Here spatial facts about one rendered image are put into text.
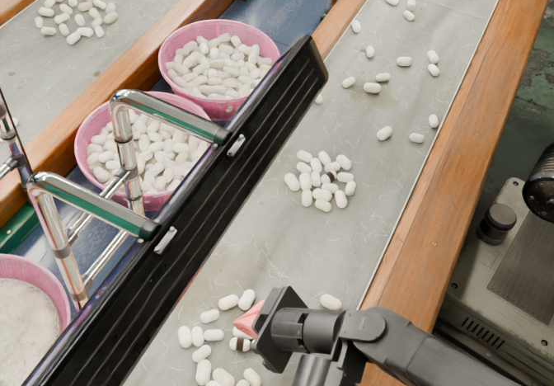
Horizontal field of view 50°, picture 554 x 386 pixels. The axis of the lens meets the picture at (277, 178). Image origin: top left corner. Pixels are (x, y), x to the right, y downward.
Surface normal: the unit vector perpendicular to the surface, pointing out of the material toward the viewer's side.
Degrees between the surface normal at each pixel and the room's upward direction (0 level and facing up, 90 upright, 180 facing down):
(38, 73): 0
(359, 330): 37
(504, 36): 0
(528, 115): 0
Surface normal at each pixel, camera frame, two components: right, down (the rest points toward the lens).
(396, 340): -0.53, -0.58
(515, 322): 0.08, -0.62
